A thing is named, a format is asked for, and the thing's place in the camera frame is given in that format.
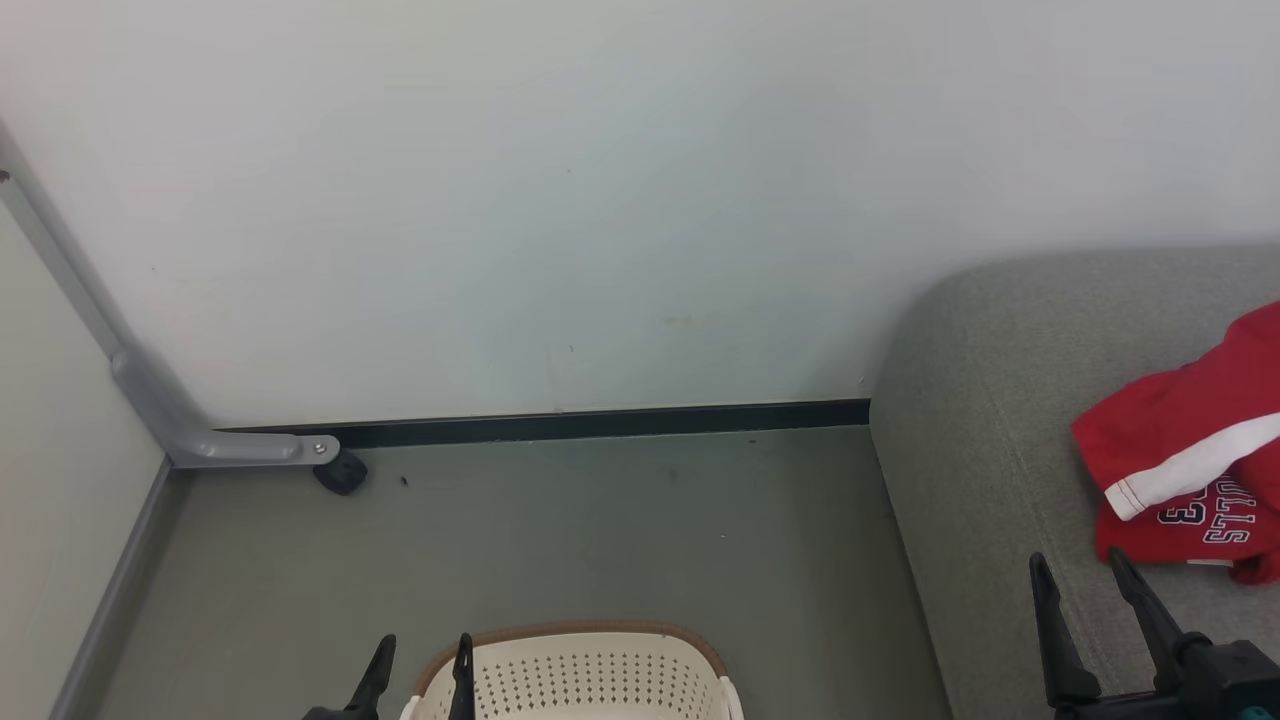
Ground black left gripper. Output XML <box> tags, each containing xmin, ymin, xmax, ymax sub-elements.
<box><xmin>303</xmin><ymin>631</ymin><xmax>476</xmax><ymax>720</ymax></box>

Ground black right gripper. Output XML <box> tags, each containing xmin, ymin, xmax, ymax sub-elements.
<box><xmin>1029</xmin><ymin>547</ymin><xmax>1280</xmax><ymax>720</ymax></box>

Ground red white basketball jersey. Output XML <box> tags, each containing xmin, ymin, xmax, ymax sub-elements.
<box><xmin>1070</xmin><ymin>300</ymin><xmax>1280</xmax><ymax>587</ymax></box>

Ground white perforated laundry basket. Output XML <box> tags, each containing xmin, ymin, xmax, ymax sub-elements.
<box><xmin>400</xmin><ymin>620</ymin><xmax>746</xmax><ymax>720</ymax></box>

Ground grey fabric sofa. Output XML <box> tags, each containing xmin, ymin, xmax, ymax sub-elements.
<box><xmin>867</xmin><ymin>244</ymin><xmax>1280</xmax><ymax>720</ymax></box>

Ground black caster wheel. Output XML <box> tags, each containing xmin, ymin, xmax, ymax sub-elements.
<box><xmin>312</xmin><ymin>449</ymin><xmax>369</xmax><ymax>497</ymax></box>

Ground black baseboard strip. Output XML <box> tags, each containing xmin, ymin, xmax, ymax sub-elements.
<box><xmin>215</xmin><ymin>399</ymin><xmax>872</xmax><ymax>450</ymax></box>

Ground grey floor skirting strip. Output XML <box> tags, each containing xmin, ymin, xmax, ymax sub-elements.
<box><xmin>48</xmin><ymin>458</ymin><xmax>193</xmax><ymax>720</ymax></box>

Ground grey metal frame leg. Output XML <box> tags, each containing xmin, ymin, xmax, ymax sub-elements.
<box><xmin>0</xmin><ymin>120</ymin><xmax>341</xmax><ymax>470</ymax></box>

